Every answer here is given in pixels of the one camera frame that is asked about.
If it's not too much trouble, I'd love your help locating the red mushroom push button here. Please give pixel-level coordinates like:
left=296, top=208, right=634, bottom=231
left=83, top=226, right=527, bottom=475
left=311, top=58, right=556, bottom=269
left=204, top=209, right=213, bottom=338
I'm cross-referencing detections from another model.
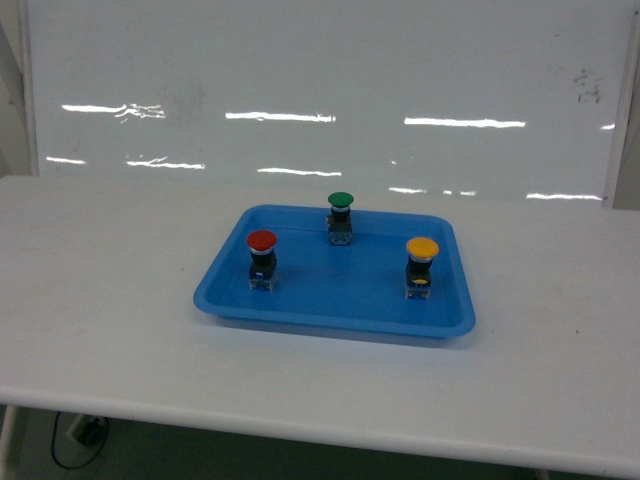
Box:
left=246, top=230, right=278, bottom=291

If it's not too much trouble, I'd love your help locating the yellow mushroom push button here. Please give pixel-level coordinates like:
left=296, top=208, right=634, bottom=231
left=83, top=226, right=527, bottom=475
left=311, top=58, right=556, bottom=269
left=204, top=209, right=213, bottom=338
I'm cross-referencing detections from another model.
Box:
left=405, top=237, right=439, bottom=300

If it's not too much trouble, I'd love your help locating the green mushroom push button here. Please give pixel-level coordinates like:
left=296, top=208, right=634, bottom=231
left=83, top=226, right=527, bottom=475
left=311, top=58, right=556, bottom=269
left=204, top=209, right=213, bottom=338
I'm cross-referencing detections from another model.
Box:
left=327, top=191, right=354, bottom=246

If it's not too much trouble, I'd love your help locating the blue plastic tray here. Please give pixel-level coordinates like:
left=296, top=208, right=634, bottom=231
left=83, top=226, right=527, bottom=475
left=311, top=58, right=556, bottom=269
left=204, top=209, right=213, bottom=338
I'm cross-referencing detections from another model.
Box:
left=193, top=205, right=476, bottom=339

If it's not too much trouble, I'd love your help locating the white whiteboard panel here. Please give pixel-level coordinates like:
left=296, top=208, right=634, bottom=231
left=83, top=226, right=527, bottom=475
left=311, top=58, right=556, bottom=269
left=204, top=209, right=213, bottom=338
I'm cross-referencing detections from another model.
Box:
left=19, top=1, right=639, bottom=205

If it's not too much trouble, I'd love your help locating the black cable under table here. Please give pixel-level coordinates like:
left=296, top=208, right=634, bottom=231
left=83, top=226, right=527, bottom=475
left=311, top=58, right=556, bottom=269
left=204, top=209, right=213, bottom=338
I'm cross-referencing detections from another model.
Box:
left=51, top=410, right=109, bottom=471

